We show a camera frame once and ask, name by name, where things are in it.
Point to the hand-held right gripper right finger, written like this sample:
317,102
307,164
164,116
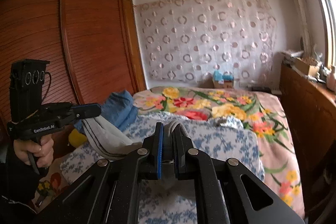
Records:
179,153

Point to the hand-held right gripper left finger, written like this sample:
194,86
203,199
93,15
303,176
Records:
158,150

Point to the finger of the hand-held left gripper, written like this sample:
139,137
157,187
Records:
86,110

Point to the grey pants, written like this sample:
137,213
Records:
105,134

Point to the person's left forearm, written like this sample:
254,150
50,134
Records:
13,187

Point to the person's left hand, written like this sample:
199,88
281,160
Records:
23,150

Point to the yellow plush toy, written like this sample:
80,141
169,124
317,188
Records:
76,138

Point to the folded blue jeans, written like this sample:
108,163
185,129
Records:
118,108

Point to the wooden slatted wardrobe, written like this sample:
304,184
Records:
86,43

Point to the cardboard box with blue bag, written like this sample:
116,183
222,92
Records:
223,80

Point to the pink floral blanket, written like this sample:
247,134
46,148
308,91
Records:
262,113

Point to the circle patterned sheer curtain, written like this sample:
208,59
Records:
204,37

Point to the long wooden cabinet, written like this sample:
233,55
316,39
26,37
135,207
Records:
307,121

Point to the stack of papers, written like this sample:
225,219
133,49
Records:
291,56

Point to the open cardboard box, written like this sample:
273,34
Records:
307,67

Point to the pink bottle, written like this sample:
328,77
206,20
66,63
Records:
332,78

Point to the bundled patterned window curtain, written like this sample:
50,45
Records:
295,3

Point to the window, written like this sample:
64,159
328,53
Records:
328,16

